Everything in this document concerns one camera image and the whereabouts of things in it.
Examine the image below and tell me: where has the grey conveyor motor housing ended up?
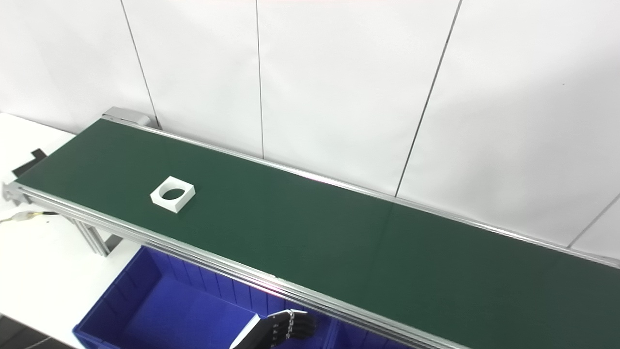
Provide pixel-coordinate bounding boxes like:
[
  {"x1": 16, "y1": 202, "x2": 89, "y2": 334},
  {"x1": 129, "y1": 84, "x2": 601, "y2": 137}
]
[{"x1": 102, "y1": 107, "x2": 151, "y2": 127}]

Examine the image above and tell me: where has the white square part round hole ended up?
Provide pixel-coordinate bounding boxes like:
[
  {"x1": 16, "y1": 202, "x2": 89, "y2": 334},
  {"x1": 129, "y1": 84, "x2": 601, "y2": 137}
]
[{"x1": 150, "y1": 176, "x2": 196, "y2": 214}]

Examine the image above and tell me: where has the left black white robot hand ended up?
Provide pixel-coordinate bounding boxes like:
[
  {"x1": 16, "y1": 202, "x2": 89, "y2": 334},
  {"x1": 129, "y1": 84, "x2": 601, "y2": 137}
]
[{"x1": 230, "y1": 310, "x2": 318, "y2": 349}]

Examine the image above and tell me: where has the blue plastic bin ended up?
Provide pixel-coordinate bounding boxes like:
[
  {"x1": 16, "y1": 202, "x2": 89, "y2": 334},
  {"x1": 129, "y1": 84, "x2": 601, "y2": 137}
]
[
  {"x1": 73, "y1": 245, "x2": 335, "y2": 349},
  {"x1": 329, "y1": 320, "x2": 417, "y2": 349}
]

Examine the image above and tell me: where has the thin cable with yellow sleeve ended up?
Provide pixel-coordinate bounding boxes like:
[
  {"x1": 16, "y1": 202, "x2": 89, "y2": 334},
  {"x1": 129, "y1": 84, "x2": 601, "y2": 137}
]
[{"x1": 0, "y1": 209, "x2": 59, "y2": 223}]

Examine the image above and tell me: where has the aluminium conveyor support leg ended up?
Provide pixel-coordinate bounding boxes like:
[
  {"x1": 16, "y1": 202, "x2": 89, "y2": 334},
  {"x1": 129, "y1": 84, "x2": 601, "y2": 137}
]
[{"x1": 68, "y1": 218, "x2": 122, "y2": 257}]

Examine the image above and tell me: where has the flat black bracket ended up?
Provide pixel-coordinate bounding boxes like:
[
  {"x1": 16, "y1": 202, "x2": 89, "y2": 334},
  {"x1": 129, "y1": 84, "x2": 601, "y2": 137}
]
[{"x1": 12, "y1": 149, "x2": 48, "y2": 177}]

